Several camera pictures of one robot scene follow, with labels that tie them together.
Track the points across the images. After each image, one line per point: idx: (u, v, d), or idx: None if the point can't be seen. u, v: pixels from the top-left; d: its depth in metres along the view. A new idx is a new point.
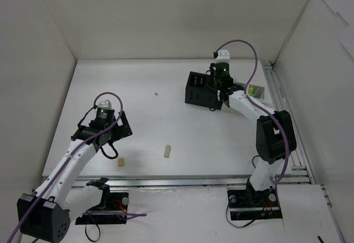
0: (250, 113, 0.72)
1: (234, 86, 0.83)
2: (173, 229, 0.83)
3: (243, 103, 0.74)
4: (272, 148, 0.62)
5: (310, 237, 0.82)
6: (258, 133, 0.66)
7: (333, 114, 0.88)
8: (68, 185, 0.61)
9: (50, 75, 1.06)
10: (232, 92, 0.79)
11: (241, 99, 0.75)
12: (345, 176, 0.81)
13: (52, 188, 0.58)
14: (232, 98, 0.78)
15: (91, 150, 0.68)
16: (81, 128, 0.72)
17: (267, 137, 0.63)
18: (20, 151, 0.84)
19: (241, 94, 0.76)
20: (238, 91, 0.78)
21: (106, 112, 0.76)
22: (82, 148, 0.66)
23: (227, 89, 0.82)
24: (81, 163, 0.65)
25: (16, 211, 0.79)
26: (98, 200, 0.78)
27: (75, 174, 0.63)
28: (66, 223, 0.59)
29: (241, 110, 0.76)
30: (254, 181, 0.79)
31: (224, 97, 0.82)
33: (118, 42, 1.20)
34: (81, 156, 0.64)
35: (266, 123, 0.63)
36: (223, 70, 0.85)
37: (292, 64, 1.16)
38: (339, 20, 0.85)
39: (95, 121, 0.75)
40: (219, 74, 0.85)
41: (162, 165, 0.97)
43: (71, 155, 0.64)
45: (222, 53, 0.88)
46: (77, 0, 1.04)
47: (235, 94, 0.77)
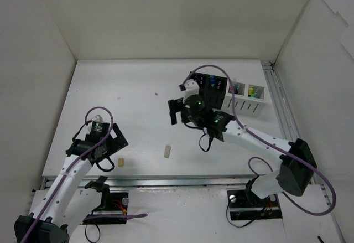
0: (260, 150, 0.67)
1: (220, 115, 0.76)
2: (173, 229, 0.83)
3: (246, 140, 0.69)
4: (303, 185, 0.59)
5: (309, 237, 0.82)
6: (285, 175, 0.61)
7: (333, 114, 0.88)
8: (65, 203, 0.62)
9: (50, 75, 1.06)
10: (224, 128, 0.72)
11: (242, 135, 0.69)
12: (345, 176, 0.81)
13: (49, 208, 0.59)
14: (228, 135, 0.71)
15: (87, 165, 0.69)
16: (76, 142, 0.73)
17: (298, 179, 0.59)
18: (20, 151, 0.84)
19: (239, 129, 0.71)
20: (232, 125, 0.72)
21: (101, 126, 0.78)
22: (77, 165, 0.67)
23: (214, 123, 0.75)
24: (77, 179, 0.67)
25: (16, 211, 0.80)
26: (98, 202, 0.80)
27: (72, 191, 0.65)
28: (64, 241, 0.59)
29: (244, 144, 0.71)
30: (254, 188, 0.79)
31: (216, 133, 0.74)
33: (118, 42, 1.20)
34: (77, 172, 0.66)
35: (292, 166, 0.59)
36: (198, 104, 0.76)
37: (292, 65, 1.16)
38: (339, 20, 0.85)
39: (90, 135, 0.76)
40: (197, 110, 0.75)
41: (162, 165, 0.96)
43: (67, 172, 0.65)
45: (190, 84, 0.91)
46: (76, 0, 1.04)
47: (232, 131, 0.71)
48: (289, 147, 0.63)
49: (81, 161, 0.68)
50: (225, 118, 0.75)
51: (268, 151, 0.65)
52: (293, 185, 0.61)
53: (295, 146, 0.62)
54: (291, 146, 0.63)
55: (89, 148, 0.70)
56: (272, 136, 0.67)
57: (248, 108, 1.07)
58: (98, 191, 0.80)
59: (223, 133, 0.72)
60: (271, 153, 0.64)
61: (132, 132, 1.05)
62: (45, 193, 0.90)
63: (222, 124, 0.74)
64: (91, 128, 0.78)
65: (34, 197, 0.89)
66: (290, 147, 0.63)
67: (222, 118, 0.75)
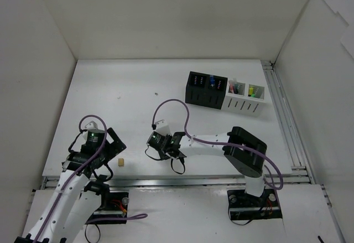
0: (210, 150, 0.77)
1: (175, 135, 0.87)
2: (174, 229, 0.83)
3: (197, 147, 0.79)
4: (257, 165, 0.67)
5: (310, 237, 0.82)
6: (235, 163, 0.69)
7: (333, 115, 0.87)
8: (62, 221, 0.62)
9: (50, 75, 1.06)
10: (178, 144, 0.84)
11: (193, 144, 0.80)
12: (345, 176, 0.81)
13: (47, 228, 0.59)
14: (185, 150, 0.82)
15: (83, 180, 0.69)
16: (72, 155, 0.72)
17: (249, 162, 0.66)
18: (20, 151, 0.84)
19: (189, 140, 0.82)
20: (184, 140, 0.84)
21: (97, 136, 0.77)
22: (72, 181, 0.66)
23: (171, 144, 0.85)
24: (73, 195, 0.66)
25: (15, 211, 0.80)
26: (99, 202, 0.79)
27: (69, 208, 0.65)
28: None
29: (200, 151, 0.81)
30: (251, 190, 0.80)
31: (177, 153, 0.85)
33: (118, 42, 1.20)
34: (73, 189, 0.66)
35: (237, 153, 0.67)
36: (152, 137, 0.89)
37: (292, 64, 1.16)
38: (339, 20, 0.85)
39: (86, 146, 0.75)
40: (155, 142, 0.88)
41: (162, 165, 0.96)
43: (62, 189, 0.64)
45: (159, 123, 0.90)
46: (76, 0, 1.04)
47: (185, 145, 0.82)
48: (229, 138, 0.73)
49: (76, 176, 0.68)
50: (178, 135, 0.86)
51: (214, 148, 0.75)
52: (248, 169, 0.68)
53: (233, 134, 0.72)
54: (229, 136, 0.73)
55: (85, 161, 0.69)
56: (215, 134, 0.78)
57: (248, 108, 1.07)
58: (97, 194, 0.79)
59: (180, 150, 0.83)
60: (217, 148, 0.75)
61: (132, 132, 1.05)
62: (45, 193, 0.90)
63: (177, 141, 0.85)
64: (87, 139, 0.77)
65: (34, 197, 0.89)
66: (229, 137, 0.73)
67: (176, 137, 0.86)
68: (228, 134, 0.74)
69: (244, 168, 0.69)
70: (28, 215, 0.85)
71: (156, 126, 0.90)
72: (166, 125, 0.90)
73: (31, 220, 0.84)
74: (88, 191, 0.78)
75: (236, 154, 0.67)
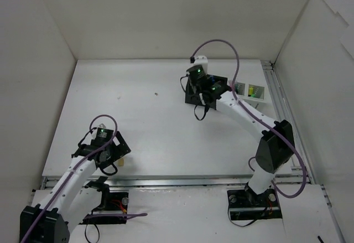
0: (245, 120, 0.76)
1: (218, 85, 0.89)
2: (174, 229, 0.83)
3: (235, 110, 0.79)
4: (275, 158, 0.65)
5: (310, 237, 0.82)
6: (261, 148, 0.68)
7: (333, 114, 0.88)
8: (70, 198, 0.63)
9: (50, 75, 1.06)
10: (220, 96, 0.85)
11: (234, 106, 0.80)
12: (345, 176, 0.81)
13: (56, 200, 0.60)
14: (222, 104, 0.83)
15: (93, 166, 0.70)
16: (82, 147, 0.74)
17: (274, 152, 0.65)
18: (20, 151, 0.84)
19: (232, 100, 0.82)
20: (227, 96, 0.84)
21: (106, 132, 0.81)
22: (83, 164, 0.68)
23: (212, 91, 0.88)
24: (83, 178, 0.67)
25: (15, 211, 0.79)
26: (98, 201, 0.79)
27: (77, 189, 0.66)
28: (64, 238, 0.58)
29: (233, 115, 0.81)
30: (251, 185, 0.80)
31: (210, 99, 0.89)
33: (118, 42, 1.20)
34: (83, 171, 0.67)
35: (270, 139, 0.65)
36: (197, 71, 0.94)
37: (292, 64, 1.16)
38: (339, 20, 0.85)
39: (94, 141, 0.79)
40: (194, 77, 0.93)
41: (163, 165, 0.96)
43: (74, 169, 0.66)
45: (198, 58, 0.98)
46: (76, 0, 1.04)
47: (225, 101, 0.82)
48: (274, 125, 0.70)
49: (87, 160, 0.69)
50: (223, 89, 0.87)
51: (254, 124, 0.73)
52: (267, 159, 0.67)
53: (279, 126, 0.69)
54: (275, 124, 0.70)
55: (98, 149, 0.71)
56: (261, 114, 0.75)
57: None
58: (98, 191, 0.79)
59: (217, 100, 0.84)
60: (257, 127, 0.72)
61: (131, 133, 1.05)
62: (45, 193, 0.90)
63: (219, 92, 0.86)
64: (96, 134, 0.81)
65: (34, 196, 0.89)
66: (274, 124, 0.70)
67: (219, 88, 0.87)
68: (275, 122, 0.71)
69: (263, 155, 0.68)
70: None
71: (195, 59, 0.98)
72: (204, 61, 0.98)
73: None
74: (89, 188, 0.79)
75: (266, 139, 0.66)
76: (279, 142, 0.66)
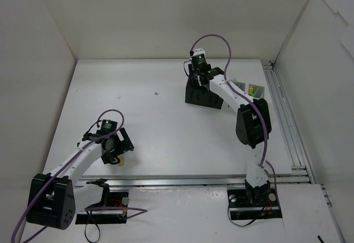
0: (231, 100, 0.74)
1: (214, 70, 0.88)
2: (174, 228, 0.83)
3: (224, 89, 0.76)
4: (251, 132, 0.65)
5: (310, 237, 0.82)
6: (239, 120, 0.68)
7: (333, 114, 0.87)
8: (78, 172, 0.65)
9: (50, 75, 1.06)
10: (212, 78, 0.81)
11: (223, 85, 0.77)
12: (345, 175, 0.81)
13: (66, 171, 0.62)
14: (213, 84, 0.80)
15: (98, 150, 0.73)
16: (88, 135, 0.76)
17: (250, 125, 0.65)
18: (20, 151, 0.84)
19: (223, 80, 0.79)
20: (218, 77, 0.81)
21: (111, 123, 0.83)
22: (92, 145, 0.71)
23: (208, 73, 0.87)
24: (90, 158, 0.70)
25: (16, 211, 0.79)
26: (98, 197, 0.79)
27: (84, 166, 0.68)
28: (72, 211, 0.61)
29: (223, 95, 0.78)
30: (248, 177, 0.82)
31: (205, 81, 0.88)
33: (118, 42, 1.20)
34: (92, 151, 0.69)
35: (246, 112, 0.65)
36: (198, 57, 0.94)
37: (292, 64, 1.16)
38: (340, 20, 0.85)
39: (100, 130, 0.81)
40: (196, 62, 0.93)
41: (162, 164, 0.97)
43: (83, 148, 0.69)
45: (197, 50, 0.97)
46: None
47: (216, 80, 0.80)
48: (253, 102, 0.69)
49: (94, 143, 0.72)
50: (217, 72, 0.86)
51: (235, 99, 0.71)
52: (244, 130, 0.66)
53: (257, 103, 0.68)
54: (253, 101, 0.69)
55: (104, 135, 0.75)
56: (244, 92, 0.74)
57: None
58: (99, 186, 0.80)
59: (209, 81, 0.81)
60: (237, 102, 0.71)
61: (131, 132, 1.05)
62: None
63: (212, 74, 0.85)
64: (101, 125, 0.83)
65: None
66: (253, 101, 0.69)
67: (214, 71, 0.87)
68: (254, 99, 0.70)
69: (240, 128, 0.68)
70: None
71: (194, 51, 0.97)
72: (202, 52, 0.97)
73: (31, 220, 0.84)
74: (90, 184, 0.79)
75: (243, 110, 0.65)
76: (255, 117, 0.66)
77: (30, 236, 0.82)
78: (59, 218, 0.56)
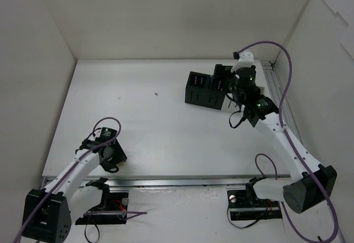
0: (286, 156, 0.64)
1: (264, 101, 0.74)
2: (174, 229, 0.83)
3: (278, 138, 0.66)
4: (307, 204, 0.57)
5: (310, 237, 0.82)
6: (295, 187, 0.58)
7: (333, 114, 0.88)
8: (75, 185, 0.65)
9: (50, 75, 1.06)
10: (264, 116, 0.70)
11: (277, 133, 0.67)
12: (345, 175, 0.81)
13: (61, 186, 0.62)
14: (264, 125, 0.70)
15: (95, 159, 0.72)
16: (86, 143, 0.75)
17: (307, 198, 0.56)
18: (20, 152, 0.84)
19: (277, 125, 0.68)
20: (273, 118, 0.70)
21: (110, 131, 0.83)
22: (88, 155, 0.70)
23: (256, 107, 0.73)
24: (87, 167, 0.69)
25: (15, 212, 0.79)
26: (98, 199, 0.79)
27: (81, 178, 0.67)
28: (67, 226, 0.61)
29: (274, 142, 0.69)
30: (257, 183, 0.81)
31: (251, 116, 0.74)
33: (118, 42, 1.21)
34: (88, 162, 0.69)
35: (311, 186, 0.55)
36: (249, 79, 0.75)
37: (292, 64, 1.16)
38: (339, 20, 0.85)
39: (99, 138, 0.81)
40: (244, 83, 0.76)
41: (162, 165, 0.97)
43: (79, 159, 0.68)
45: (244, 56, 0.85)
46: None
47: (269, 123, 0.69)
48: (317, 170, 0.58)
49: (91, 153, 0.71)
50: (270, 107, 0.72)
51: (295, 163, 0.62)
52: (300, 201, 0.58)
53: (322, 173, 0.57)
54: (319, 169, 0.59)
55: (102, 143, 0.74)
56: (305, 150, 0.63)
57: None
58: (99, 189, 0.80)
59: (260, 120, 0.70)
60: (296, 165, 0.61)
61: (131, 133, 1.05)
62: None
63: (263, 109, 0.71)
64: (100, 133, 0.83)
65: None
66: (318, 169, 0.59)
67: (265, 106, 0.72)
68: (319, 165, 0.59)
69: (291, 191, 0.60)
70: None
71: (240, 56, 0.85)
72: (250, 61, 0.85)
73: None
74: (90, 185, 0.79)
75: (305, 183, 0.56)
76: (318, 190, 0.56)
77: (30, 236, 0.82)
78: (53, 236, 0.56)
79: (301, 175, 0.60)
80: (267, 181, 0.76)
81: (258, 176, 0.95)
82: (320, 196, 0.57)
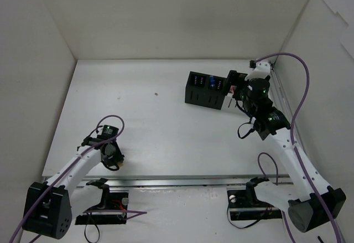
0: (295, 174, 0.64)
1: (275, 114, 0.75)
2: (173, 229, 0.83)
3: (288, 155, 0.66)
4: (312, 226, 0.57)
5: (309, 237, 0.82)
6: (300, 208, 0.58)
7: (333, 114, 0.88)
8: (76, 180, 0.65)
9: (50, 75, 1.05)
10: (274, 130, 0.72)
11: (287, 150, 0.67)
12: (345, 175, 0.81)
13: (63, 180, 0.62)
14: (274, 140, 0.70)
15: (97, 155, 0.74)
16: (88, 140, 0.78)
17: (313, 221, 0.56)
18: (20, 151, 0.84)
19: (288, 141, 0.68)
20: (284, 133, 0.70)
21: (112, 129, 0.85)
22: (90, 151, 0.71)
23: (267, 120, 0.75)
24: (88, 164, 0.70)
25: (15, 212, 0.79)
26: (99, 198, 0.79)
27: (82, 173, 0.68)
28: (68, 220, 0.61)
29: (282, 158, 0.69)
30: (259, 185, 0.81)
31: (261, 128, 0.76)
33: (118, 42, 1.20)
34: (90, 158, 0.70)
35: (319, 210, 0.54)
36: (262, 91, 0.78)
37: (292, 64, 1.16)
38: (339, 20, 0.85)
39: (101, 135, 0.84)
40: (258, 95, 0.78)
41: (163, 165, 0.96)
43: (81, 154, 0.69)
45: (261, 66, 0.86)
46: None
47: (280, 139, 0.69)
48: (326, 191, 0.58)
49: (93, 149, 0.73)
50: (281, 122, 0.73)
51: (303, 181, 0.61)
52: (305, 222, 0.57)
53: (330, 195, 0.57)
54: (328, 190, 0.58)
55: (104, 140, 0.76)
56: (314, 170, 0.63)
57: None
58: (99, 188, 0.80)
59: (271, 134, 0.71)
60: (304, 185, 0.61)
61: (131, 133, 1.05)
62: None
63: (273, 123, 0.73)
64: (102, 131, 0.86)
65: None
66: (327, 191, 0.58)
67: (276, 119, 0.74)
68: (328, 186, 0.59)
69: (296, 210, 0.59)
70: None
71: (257, 65, 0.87)
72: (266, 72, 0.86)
73: None
74: (90, 185, 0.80)
75: (312, 205, 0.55)
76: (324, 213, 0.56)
77: (30, 236, 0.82)
78: (55, 228, 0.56)
79: (308, 196, 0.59)
80: (271, 187, 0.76)
81: (259, 175, 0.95)
82: (326, 218, 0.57)
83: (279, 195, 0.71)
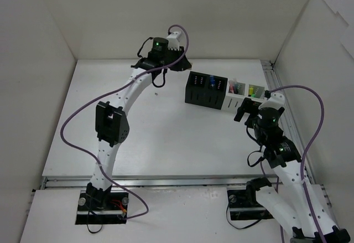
0: (300, 209, 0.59)
1: (286, 145, 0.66)
2: (174, 228, 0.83)
3: (296, 190, 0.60)
4: None
5: None
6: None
7: (333, 115, 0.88)
8: (131, 101, 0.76)
9: (50, 74, 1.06)
10: (285, 163, 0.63)
11: (295, 185, 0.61)
12: (345, 175, 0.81)
13: (121, 101, 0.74)
14: (282, 173, 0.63)
15: (150, 78, 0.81)
16: (140, 62, 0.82)
17: None
18: (20, 151, 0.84)
19: (298, 175, 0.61)
20: (294, 166, 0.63)
21: (161, 46, 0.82)
22: (143, 76, 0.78)
23: (278, 150, 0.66)
24: (141, 86, 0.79)
25: (14, 212, 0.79)
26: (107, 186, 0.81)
27: (136, 94, 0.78)
28: (126, 130, 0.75)
29: (290, 191, 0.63)
30: (261, 191, 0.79)
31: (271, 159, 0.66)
33: (118, 42, 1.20)
34: (142, 82, 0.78)
35: None
36: (272, 119, 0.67)
37: (292, 64, 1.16)
38: (339, 20, 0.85)
39: (151, 53, 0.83)
40: (267, 124, 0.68)
41: (164, 164, 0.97)
43: (134, 78, 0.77)
45: (275, 96, 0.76)
46: None
47: (289, 172, 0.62)
48: (330, 232, 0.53)
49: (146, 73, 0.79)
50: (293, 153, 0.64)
51: (308, 218, 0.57)
52: None
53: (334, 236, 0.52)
54: (333, 231, 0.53)
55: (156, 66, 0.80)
56: (321, 207, 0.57)
57: None
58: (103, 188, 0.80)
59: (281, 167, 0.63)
60: (309, 222, 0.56)
61: (132, 132, 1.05)
62: (45, 192, 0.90)
63: (284, 155, 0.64)
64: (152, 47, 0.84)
65: (34, 197, 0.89)
66: (331, 231, 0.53)
67: (288, 150, 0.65)
68: (334, 226, 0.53)
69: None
70: (28, 215, 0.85)
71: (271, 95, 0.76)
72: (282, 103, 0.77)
73: (30, 221, 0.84)
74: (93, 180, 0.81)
75: None
76: None
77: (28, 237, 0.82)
78: (117, 137, 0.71)
79: (313, 234, 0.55)
80: (274, 200, 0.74)
81: (259, 175, 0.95)
82: None
83: (282, 215, 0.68)
